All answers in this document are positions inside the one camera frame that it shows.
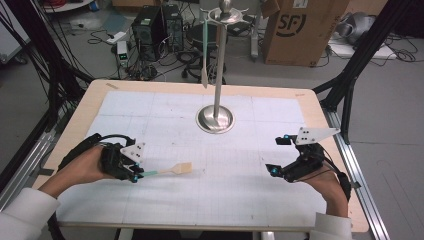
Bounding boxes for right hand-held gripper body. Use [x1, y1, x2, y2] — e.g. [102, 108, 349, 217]
[282, 127, 342, 184]

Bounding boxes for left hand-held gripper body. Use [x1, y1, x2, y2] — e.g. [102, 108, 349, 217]
[99, 141, 147, 184]

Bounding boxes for teal handled silicone brush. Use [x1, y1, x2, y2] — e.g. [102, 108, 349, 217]
[142, 162, 194, 178]

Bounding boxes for metal utensil stand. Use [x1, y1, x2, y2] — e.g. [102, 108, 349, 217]
[194, 0, 251, 135]

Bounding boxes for teal handled wooden spatula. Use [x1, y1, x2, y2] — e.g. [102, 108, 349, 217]
[201, 19, 210, 90]

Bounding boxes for person's right hand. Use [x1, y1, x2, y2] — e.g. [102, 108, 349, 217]
[298, 166, 351, 218]

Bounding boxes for person's left hand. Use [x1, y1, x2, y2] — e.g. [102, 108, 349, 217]
[38, 145, 116, 199]

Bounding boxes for large cardboard box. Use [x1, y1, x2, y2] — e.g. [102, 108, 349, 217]
[260, 0, 350, 68]

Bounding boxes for grey metal stand leg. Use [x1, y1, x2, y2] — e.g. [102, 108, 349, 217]
[249, 0, 262, 63]

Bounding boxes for white device green display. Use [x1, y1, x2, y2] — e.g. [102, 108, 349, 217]
[115, 40, 130, 66]

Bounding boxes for white power strip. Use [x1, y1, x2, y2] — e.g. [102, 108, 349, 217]
[105, 30, 128, 45]

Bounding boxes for black computer tower green label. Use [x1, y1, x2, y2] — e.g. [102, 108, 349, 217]
[131, 5, 168, 63]

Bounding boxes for white flat board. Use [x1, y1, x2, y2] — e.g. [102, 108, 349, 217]
[328, 39, 399, 61]

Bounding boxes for grey rounded device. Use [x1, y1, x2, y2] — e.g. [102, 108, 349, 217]
[335, 11, 378, 46]

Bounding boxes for black round stool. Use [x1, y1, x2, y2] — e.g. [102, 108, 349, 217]
[181, 23, 231, 84]

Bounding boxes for plain black computer tower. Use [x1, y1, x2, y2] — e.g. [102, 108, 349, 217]
[161, 3, 185, 53]

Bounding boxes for small cardboard box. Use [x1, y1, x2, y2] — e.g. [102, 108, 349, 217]
[111, 0, 161, 8]

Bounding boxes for white round table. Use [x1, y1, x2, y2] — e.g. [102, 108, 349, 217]
[41, 0, 96, 14]

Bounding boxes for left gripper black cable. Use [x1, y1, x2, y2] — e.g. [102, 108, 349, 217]
[57, 132, 137, 173]

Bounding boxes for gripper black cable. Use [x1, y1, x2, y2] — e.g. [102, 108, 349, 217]
[321, 146, 353, 202]
[57, 132, 137, 173]

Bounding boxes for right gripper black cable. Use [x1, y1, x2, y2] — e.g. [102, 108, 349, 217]
[321, 146, 353, 202]

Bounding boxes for aluminium rail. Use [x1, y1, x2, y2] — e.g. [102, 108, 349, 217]
[0, 129, 58, 218]
[324, 109, 391, 240]

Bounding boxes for black cable tangle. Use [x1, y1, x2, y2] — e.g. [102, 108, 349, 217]
[125, 56, 176, 82]

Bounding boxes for black frame with cables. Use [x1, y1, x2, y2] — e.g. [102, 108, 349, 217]
[0, 0, 96, 134]

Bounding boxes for black frame post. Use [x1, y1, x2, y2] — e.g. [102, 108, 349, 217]
[313, 0, 413, 145]

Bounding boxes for black floor cables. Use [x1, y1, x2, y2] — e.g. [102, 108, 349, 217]
[383, 34, 419, 64]

